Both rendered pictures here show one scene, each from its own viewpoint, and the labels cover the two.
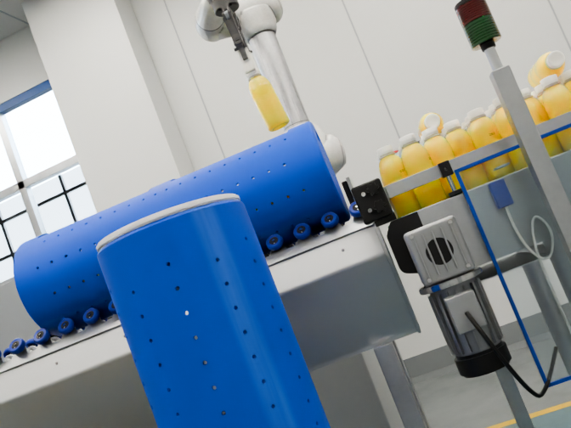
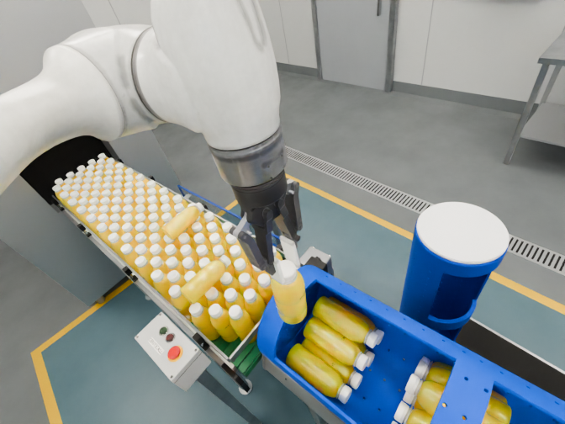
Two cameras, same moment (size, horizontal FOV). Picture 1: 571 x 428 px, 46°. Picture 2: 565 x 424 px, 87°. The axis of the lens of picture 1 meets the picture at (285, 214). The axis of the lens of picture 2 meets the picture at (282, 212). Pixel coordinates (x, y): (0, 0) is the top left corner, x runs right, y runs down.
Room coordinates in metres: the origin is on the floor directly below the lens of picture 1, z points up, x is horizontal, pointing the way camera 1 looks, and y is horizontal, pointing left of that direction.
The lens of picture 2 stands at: (2.07, 0.18, 1.90)
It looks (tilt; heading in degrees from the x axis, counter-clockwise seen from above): 44 degrees down; 222
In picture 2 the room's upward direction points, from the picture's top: 15 degrees counter-clockwise
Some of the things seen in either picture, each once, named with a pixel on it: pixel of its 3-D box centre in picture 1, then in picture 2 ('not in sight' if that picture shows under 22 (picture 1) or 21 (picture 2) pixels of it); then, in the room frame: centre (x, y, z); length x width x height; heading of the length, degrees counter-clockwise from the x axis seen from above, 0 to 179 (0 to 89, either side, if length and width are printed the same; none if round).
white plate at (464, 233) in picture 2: (170, 224); (460, 230); (1.24, 0.21, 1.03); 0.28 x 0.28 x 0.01
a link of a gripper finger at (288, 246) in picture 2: (246, 60); (290, 251); (1.82, -0.05, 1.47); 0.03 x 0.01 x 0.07; 82
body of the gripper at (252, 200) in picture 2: (228, 13); (262, 194); (1.84, -0.06, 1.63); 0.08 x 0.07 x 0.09; 172
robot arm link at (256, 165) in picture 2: not in sight; (249, 151); (1.84, -0.06, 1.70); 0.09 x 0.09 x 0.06
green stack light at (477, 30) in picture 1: (482, 32); not in sight; (1.36, -0.51, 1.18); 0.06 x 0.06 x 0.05
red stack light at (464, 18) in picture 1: (473, 13); not in sight; (1.36, -0.51, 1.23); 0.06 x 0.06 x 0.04
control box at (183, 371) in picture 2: not in sight; (172, 349); (2.03, -0.42, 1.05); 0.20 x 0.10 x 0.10; 82
